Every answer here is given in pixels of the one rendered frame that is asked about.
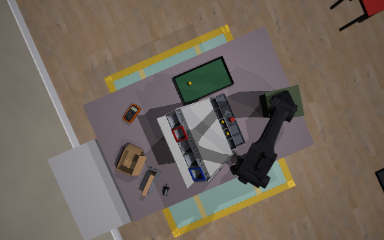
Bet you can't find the orange digital multimeter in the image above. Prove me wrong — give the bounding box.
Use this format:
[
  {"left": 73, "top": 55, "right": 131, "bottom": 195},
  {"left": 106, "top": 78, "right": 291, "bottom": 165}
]
[{"left": 123, "top": 104, "right": 141, "bottom": 123}]

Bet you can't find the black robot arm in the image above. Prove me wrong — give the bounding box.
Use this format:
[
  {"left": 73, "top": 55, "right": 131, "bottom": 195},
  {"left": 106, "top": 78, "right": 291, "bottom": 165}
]
[{"left": 230, "top": 90, "right": 298, "bottom": 188}]

